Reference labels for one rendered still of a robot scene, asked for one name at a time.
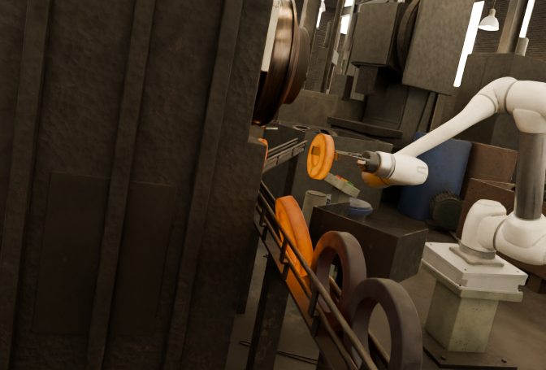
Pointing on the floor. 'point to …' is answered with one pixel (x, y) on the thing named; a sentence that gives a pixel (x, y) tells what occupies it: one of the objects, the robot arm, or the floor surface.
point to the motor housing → (248, 271)
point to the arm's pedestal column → (461, 332)
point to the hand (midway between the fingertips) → (322, 151)
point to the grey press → (405, 61)
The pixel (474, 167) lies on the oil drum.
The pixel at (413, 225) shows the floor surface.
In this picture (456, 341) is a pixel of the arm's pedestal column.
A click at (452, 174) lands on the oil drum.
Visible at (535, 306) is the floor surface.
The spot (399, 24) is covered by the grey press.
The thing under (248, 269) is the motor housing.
